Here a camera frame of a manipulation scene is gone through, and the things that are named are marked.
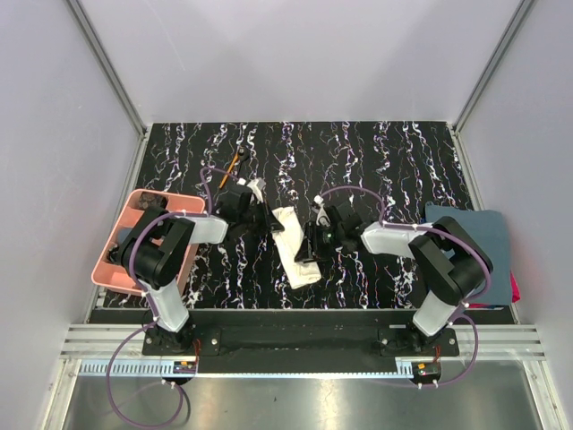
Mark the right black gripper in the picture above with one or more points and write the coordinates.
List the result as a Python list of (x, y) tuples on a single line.
[(312, 248)]

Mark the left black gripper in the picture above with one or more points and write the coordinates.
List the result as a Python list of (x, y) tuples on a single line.
[(269, 223)]

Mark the white cloth napkin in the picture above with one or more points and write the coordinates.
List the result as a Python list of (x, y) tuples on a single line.
[(288, 243)]

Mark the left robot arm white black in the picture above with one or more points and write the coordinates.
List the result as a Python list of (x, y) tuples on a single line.
[(152, 252)]

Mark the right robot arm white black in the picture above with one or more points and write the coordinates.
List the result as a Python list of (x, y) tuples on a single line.
[(452, 264)]

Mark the dark patterned cloth in tray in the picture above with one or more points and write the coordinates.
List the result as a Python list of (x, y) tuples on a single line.
[(148, 199)]

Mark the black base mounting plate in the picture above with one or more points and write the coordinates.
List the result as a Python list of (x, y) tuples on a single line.
[(298, 342)]

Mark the grey blue cloth in tray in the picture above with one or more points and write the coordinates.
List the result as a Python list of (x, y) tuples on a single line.
[(122, 234)]

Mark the blue folded cloth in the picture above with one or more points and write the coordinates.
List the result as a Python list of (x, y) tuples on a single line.
[(489, 230)]

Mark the pink compartment tray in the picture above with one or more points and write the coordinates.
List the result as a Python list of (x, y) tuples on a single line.
[(115, 277)]

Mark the magenta cloth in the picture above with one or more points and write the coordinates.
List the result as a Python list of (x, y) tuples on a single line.
[(516, 296)]

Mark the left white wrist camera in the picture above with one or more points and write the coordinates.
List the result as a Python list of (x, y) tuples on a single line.
[(257, 186)]

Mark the orange handled utensil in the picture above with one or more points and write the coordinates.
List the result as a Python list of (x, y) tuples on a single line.
[(230, 170)]

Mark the black handled utensil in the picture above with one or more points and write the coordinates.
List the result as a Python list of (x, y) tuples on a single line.
[(244, 154)]

